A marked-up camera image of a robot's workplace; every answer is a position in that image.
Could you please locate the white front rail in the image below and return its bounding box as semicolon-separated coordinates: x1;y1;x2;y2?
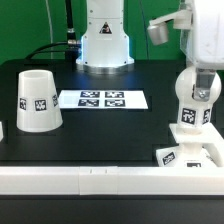
0;167;224;195

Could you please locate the white lamp base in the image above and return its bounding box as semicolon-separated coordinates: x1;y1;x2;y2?
156;123;222;168

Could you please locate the white lamp bulb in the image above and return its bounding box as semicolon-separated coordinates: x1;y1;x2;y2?
175;66;221;134

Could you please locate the white lamp shade cone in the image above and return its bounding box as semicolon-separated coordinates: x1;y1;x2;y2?
17;70;63;133

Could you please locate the white block left edge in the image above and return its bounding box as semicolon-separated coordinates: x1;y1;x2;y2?
0;121;4;142

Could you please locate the black cable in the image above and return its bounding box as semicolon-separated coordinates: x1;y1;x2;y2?
24;0;82;60

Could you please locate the thin white cable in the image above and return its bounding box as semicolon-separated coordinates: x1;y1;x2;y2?
45;0;55;60

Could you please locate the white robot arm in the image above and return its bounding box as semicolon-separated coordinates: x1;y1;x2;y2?
76;0;224;102

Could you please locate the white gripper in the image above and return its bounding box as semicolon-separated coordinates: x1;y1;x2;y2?
147;0;224;101

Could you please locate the white right rail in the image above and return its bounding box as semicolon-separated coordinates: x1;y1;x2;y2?
206;134;224;167

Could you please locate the white marker sheet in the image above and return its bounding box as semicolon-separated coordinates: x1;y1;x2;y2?
59;90;148;109

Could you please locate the white rail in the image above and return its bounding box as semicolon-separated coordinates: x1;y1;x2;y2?
0;167;224;195
206;134;224;167

